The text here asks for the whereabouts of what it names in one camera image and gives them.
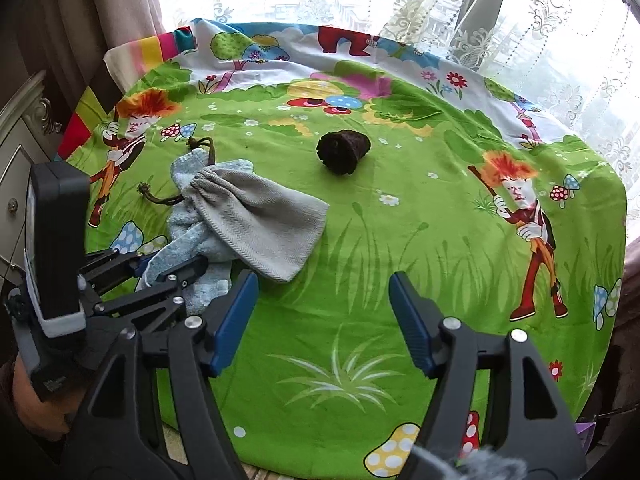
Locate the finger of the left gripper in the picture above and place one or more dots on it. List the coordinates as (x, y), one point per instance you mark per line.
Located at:
(150, 309)
(109, 268)

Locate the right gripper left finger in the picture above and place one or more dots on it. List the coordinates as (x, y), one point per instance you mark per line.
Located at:
(118, 432)

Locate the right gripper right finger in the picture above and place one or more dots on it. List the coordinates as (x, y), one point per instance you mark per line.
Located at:
(528, 432)

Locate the light blue terry towel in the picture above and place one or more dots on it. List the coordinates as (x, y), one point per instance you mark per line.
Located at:
(190, 236)

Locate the grey drawstring pouch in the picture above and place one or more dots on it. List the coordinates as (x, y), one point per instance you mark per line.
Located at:
(271, 228)

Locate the person's left hand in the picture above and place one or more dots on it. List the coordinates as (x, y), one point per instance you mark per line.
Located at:
(50, 418)

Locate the purple cardboard box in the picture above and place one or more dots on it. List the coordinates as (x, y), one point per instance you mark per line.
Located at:
(585, 432)

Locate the white ornate cabinet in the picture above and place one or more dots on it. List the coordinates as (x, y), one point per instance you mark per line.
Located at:
(29, 135)

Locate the dark brown knit ball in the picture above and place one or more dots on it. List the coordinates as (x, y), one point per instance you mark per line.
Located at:
(341, 151)

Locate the green cartoon mushroom bedsheet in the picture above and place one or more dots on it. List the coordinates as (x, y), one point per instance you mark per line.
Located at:
(493, 208)

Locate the white lace curtain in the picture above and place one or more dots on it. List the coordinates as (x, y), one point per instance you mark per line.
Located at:
(578, 59)

